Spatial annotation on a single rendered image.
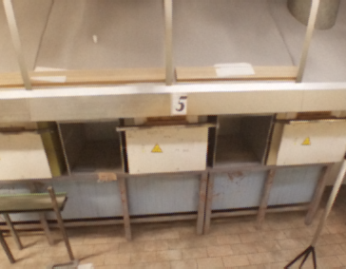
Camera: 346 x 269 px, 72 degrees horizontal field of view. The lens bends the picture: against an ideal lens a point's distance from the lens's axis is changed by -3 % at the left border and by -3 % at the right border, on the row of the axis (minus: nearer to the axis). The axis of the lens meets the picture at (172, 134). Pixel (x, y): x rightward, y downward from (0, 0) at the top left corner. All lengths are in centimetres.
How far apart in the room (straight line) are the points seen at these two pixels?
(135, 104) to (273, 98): 89
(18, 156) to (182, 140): 124
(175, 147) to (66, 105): 83
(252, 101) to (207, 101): 29
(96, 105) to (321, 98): 147
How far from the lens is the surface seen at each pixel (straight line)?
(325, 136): 234
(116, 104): 156
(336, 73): 205
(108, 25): 200
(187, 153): 193
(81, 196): 247
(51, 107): 166
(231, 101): 162
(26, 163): 216
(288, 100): 179
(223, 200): 257
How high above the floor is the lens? 211
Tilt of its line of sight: 27 degrees down
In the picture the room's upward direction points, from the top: straight up
